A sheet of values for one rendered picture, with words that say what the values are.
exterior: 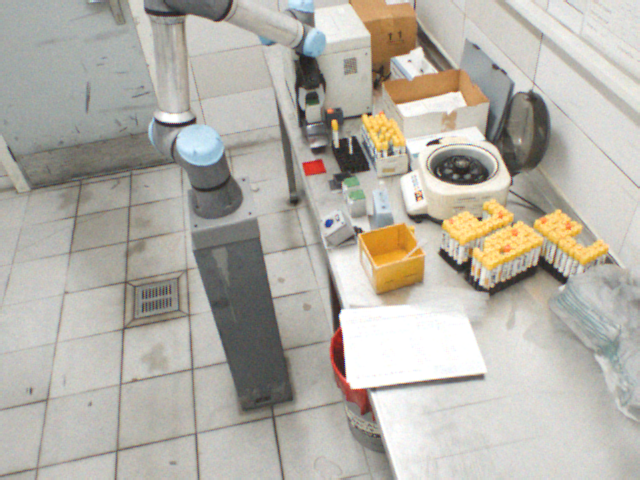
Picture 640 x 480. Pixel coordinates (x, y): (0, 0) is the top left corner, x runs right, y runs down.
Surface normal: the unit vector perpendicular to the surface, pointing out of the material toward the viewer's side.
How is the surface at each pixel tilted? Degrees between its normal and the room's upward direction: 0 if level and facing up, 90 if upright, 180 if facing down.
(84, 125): 90
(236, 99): 90
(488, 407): 0
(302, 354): 0
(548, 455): 0
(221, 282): 90
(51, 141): 90
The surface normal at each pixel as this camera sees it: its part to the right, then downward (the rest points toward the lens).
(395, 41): 0.10, 0.69
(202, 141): -0.04, -0.63
